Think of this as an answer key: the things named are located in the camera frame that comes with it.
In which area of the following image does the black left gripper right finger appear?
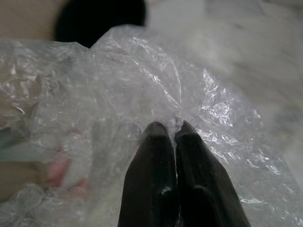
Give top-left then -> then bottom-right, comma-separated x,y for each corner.
176,121 -> 252,227

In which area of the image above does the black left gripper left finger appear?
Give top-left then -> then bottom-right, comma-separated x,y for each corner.
117,121 -> 178,227

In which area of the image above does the clear plastic wrap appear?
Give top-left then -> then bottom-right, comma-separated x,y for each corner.
0,25 -> 303,227

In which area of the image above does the dark rubbish bin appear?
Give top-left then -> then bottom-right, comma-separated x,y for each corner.
55,0 -> 148,49

